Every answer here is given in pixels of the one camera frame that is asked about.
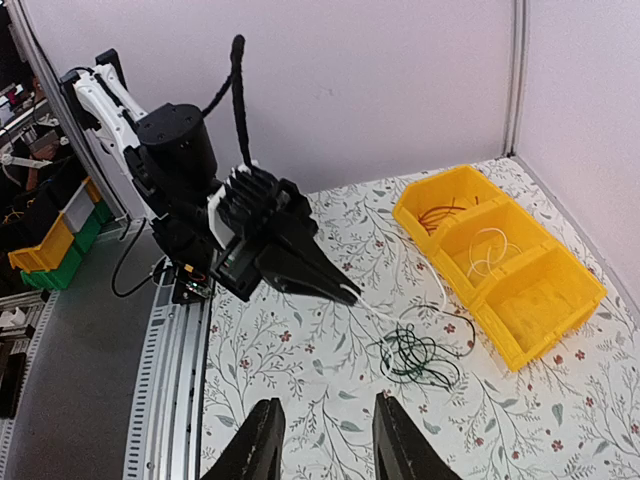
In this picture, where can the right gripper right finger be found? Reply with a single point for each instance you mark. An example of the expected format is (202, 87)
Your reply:
(400, 450)

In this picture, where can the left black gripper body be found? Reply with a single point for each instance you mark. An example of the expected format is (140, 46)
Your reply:
(241, 221)

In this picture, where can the stacked yellow green bins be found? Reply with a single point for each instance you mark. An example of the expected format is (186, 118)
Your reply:
(45, 244)

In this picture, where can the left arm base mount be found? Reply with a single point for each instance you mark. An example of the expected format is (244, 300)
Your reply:
(191, 287)

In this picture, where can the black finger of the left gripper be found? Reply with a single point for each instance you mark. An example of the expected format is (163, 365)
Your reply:
(300, 267)

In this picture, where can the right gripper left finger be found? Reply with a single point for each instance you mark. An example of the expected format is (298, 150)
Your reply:
(255, 451)

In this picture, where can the floral patterned table mat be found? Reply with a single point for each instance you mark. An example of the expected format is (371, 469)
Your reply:
(571, 414)

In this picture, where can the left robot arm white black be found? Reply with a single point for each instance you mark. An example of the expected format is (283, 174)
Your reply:
(166, 155)

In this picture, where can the yellow bin left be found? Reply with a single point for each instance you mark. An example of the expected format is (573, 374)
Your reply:
(428, 208)

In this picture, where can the left aluminium frame post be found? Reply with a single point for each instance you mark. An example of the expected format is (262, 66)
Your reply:
(520, 34)

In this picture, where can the aluminium front rail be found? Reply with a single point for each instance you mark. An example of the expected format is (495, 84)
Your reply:
(164, 432)

